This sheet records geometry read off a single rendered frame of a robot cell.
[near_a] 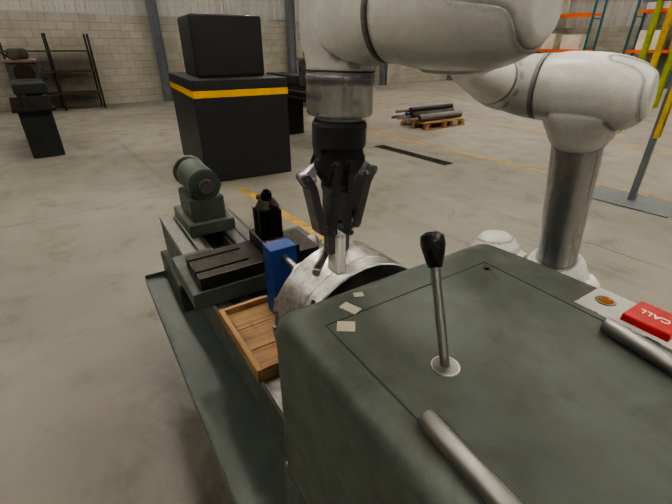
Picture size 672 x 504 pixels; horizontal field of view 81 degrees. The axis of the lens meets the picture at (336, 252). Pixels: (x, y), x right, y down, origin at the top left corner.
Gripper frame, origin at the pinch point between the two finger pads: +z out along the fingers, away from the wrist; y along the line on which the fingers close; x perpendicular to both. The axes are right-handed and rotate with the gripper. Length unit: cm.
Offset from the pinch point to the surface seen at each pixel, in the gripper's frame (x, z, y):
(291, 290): -13.6, 14.0, 1.3
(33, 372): -182, 133, 79
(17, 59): -871, -14, 81
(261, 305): -52, 43, -7
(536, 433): 34.7, 6.6, -2.3
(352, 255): -10.0, 7.7, -10.6
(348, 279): -4.7, 9.2, -6.0
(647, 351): 35.8, 4.4, -23.3
